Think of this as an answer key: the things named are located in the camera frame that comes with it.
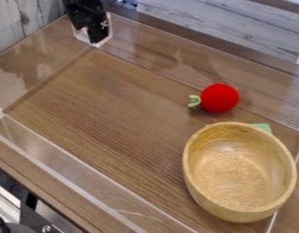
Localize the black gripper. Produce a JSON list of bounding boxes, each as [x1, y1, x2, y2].
[[62, 0, 106, 43]]

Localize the red plush strawberry toy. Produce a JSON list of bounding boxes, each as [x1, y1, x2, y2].
[[186, 84, 239, 113]]

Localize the green sticky note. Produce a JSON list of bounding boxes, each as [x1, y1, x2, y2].
[[251, 124, 272, 134]]

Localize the wooden bowl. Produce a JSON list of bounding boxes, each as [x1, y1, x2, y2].
[[182, 122, 296, 223]]

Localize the clear acrylic corner bracket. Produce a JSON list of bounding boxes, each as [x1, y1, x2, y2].
[[71, 13, 113, 48]]

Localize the clear acrylic tray wall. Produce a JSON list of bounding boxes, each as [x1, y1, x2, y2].
[[0, 108, 197, 233]]

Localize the black cable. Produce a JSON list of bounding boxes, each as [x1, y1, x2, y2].
[[0, 212, 13, 233]]

